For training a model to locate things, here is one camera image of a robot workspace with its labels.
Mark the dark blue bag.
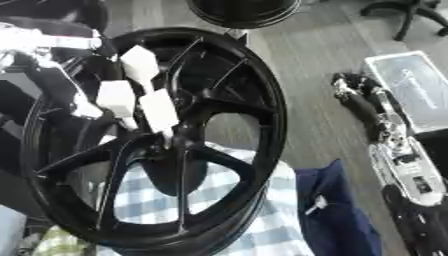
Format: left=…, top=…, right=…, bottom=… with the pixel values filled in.
left=292, top=158, right=385, bottom=256

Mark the white pin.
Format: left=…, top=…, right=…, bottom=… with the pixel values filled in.
left=94, top=79, right=140, bottom=130
left=117, top=44, right=161, bottom=94
left=136, top=87, right=182, bottom=140

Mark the black spoked wheel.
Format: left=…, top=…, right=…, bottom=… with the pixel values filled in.
left=19, top=27, right=289, bottom=256

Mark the clear plastic box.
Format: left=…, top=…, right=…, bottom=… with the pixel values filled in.
left=362, top=50, right=448, bottom=135

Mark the black office chair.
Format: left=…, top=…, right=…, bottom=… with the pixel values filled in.
left=358, top=0, right=448, bottom=42

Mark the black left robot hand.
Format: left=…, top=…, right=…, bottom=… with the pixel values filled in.
left=12, top=45, right=123, bottom=122

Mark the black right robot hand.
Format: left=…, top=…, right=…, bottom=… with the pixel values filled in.
left=329, top=71, right=391, bottom=142

